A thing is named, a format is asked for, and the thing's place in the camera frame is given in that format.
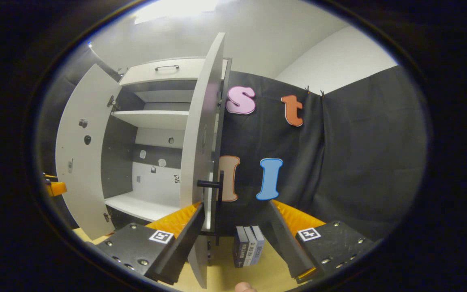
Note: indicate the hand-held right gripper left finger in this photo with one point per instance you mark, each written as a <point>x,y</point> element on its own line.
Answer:
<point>185,235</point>

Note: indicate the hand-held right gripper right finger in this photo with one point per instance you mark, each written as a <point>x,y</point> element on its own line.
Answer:
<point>286,239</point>

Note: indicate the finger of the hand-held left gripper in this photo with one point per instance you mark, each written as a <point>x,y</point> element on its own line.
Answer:
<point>57,188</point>

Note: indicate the white cabinet door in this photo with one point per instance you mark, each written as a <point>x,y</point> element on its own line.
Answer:
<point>195,134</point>
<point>83,182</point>

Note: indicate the metal door hinge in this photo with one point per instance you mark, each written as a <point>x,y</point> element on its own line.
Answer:
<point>112,103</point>
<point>107,217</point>

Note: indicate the white cabinet shelf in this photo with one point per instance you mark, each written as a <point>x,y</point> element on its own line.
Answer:
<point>152,119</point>

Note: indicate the white cabinet top panel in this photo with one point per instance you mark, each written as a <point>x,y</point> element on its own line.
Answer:
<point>144,75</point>

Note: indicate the blue book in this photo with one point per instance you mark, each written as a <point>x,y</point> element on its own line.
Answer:
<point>259,241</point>

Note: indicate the grey book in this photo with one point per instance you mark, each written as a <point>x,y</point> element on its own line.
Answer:
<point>251,245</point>

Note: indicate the dark book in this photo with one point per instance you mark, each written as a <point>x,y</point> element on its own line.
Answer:
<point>240,247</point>

